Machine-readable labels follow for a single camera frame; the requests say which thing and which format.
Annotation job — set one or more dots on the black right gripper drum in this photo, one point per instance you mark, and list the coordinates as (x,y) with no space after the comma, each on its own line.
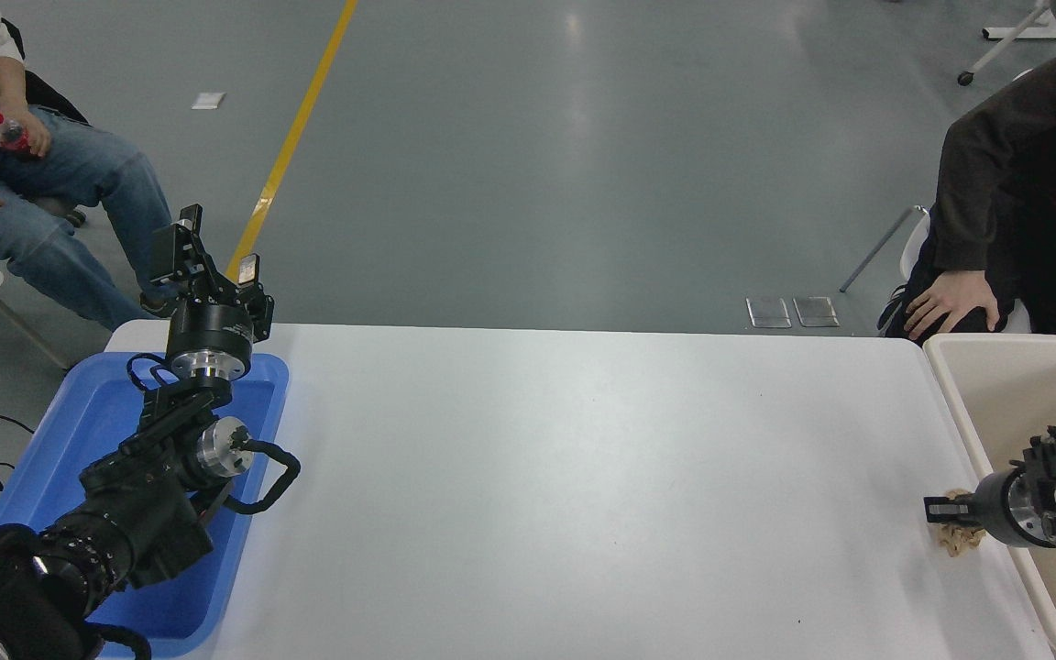
(991,509)

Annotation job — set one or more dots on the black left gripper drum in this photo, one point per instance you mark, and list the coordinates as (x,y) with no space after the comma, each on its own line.
(209,325)

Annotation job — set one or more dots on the tan paper ball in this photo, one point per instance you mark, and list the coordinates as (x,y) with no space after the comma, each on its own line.
(959,541)

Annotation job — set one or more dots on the clear bottle red cap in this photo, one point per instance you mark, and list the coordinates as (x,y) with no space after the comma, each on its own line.
(4,131)

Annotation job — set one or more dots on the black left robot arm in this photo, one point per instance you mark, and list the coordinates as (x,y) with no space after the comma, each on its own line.
(125,522)

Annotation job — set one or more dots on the seated person's left forearm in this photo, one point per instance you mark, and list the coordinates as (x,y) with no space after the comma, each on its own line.
(5,82)

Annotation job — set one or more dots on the seated person's left hand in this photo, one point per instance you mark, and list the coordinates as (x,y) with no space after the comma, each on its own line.
(33,133)

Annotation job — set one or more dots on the bin-side person's right hand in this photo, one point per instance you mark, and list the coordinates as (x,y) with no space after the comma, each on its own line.
(954,298)

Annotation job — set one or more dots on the blue plastic tray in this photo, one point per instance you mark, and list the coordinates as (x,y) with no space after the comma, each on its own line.
(97,408)

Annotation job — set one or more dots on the seated person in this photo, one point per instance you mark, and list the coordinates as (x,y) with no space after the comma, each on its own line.
(60,174)

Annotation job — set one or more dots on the black office chair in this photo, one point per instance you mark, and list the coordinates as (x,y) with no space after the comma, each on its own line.
(42,92)

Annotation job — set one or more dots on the silver floor plate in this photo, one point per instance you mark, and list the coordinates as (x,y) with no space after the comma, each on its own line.
(817,312)
(768,312)

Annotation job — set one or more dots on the person beside bin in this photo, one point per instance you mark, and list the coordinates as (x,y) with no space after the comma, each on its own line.
(1041,183)

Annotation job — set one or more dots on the white wheeled stand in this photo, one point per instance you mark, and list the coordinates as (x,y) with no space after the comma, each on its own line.
(1014,35)

